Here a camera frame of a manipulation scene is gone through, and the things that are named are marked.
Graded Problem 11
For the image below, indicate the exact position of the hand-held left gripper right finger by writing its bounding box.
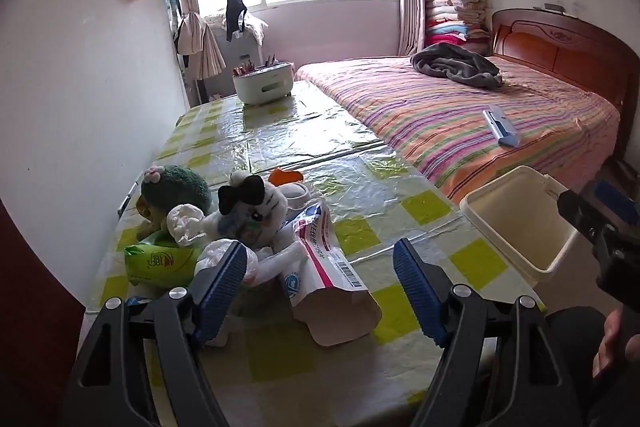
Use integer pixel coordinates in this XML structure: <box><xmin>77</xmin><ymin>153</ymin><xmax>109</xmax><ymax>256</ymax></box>
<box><xmin>392</xmin><ymin>238</ymin><xmax>586</xmax><ymax>427</ymax></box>

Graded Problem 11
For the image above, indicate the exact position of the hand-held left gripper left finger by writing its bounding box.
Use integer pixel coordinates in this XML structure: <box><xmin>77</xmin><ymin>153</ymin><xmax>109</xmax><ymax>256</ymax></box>
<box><xmin>62</xmin><ymin>241</ymin><xmax>248</xmax><ymax>427</ymax></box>

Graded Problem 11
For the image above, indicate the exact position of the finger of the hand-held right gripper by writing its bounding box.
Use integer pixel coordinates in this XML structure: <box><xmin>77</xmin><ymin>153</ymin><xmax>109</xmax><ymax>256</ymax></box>
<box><xmin>595</xmin><ymin>181</ymin><xmax>640</xmax><ymax>225</ymax></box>
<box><xmin>557</xmin><ymin>189</ymin><xmax>608</xmax><ymax>244</ymax></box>

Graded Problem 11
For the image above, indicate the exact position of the white tissue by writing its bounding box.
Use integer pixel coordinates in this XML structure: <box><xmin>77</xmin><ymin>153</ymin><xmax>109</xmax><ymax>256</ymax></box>
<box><xmin>194</xmin><ymin>238</ymin><xmax>261</xmax><ymax>290</ymax></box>
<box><xmin>165</xmin><ymin>203</ymin><xmax>206</xmax><ymax>248</ymax></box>

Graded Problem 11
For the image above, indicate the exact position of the beige plastic trash bin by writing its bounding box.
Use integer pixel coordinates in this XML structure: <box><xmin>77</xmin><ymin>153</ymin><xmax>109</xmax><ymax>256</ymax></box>
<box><xmin>459</xmin><ymin>165</ymin><xmax>581</xmax><ymax>286</ymax></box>

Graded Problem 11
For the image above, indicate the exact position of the white tissue pack pink stripe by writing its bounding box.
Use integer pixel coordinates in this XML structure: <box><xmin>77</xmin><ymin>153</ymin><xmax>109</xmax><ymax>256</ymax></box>
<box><xmin>280</xmin><ymin>198</ymin><xmax>383</xmax><ymax>349</ymax></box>

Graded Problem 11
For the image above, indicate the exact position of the orange peel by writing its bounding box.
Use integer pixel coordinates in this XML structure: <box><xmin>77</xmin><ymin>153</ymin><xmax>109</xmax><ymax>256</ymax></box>
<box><xmin>267</xmin><ymin>167</ymin><xmax>305</xmax><ymax>185</ymax></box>

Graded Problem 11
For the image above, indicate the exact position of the person's right hand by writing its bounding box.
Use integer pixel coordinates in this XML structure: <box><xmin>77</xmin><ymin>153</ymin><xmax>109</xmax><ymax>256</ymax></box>
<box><xmin>592</xmin><ymin>307</ymin><xmax>632</xmax><ymax>380</ymax></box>

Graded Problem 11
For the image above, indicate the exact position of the green wet wipes packet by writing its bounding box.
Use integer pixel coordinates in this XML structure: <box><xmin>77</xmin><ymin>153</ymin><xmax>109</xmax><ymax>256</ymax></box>
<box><xmin>123</xmin><ymin>229</ymin><xmax>201</xmax><ymax>289</ymax></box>

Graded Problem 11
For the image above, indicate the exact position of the white cat plush toy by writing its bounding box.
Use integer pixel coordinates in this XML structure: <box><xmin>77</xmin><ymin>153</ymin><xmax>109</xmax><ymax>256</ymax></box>
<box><xmin>200</xmin><ymin>170</ymin><xmax>291</xmax><ymax>253</ymax></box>

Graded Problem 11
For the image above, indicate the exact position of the person's dark clothing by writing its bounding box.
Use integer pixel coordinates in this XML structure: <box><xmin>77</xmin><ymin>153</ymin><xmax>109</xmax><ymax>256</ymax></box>
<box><xmin>542</xmin><ymin>306</ymin><xmax>640</xmax><ymax>427</ymax></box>

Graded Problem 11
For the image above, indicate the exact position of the green broccoli plush toy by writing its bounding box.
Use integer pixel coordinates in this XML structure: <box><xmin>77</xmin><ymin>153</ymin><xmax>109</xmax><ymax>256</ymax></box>
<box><xmin>136</xmin><ymin>163</ymin><xmax>213</xmax><ymax>238</ymax></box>

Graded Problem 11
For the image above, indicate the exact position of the wooden bed headboard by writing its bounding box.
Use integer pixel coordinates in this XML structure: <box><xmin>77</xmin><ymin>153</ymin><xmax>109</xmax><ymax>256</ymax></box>
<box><xmin>487</xmin><ymin>8</ymin><xmax>640</xmax><ymax>158</ymax></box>

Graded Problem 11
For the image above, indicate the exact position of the striped bedsheet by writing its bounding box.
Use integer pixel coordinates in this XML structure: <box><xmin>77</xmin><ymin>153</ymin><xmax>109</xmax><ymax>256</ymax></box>
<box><xmin>294</xmin><ymin>55</ymin><xmax>621</xmax><ymax>205</ymax></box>

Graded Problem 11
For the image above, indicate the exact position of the grey blanket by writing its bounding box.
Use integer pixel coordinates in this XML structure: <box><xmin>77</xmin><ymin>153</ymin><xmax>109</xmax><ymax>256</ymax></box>
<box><xmin>410</xmin><ymin>43</ymin><xmax>503</xmax><ymax>88</ymax></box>

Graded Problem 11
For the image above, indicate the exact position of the white storage basket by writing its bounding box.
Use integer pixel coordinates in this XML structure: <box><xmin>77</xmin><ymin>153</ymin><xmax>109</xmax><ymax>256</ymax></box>
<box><xmin>232</xmin><ymin>62</ymin><xmax>296</xmax><ymax>105</ymax></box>

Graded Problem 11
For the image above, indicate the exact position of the bunch of pens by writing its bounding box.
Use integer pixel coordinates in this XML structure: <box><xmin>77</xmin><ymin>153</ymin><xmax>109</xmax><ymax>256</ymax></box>
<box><xmin>232</xmin><ymin>53</ymin><xmax>281</xmax><ymax>78</ymax></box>

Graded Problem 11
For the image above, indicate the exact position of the stack of folded quilts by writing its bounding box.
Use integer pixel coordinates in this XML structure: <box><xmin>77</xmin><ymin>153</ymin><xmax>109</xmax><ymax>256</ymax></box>
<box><xmin>424</xmin><ymin>0</ymin><xmax>493</xmax><ymax>56</ymax></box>

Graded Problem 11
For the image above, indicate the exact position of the white cabinet with lace cover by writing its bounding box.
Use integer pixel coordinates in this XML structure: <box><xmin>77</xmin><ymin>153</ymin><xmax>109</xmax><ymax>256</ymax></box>
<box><xmin>202</xmin><ymin>12</ymin><xmax>271</xmax><ymax>98</ymax></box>

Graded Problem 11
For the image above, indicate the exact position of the pink striped curtain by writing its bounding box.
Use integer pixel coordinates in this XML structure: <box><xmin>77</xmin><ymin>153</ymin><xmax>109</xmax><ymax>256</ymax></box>
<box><xmin>397</xmin><ymin>0</ymin><xmax>426</xmax><ymax>56</ymax></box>

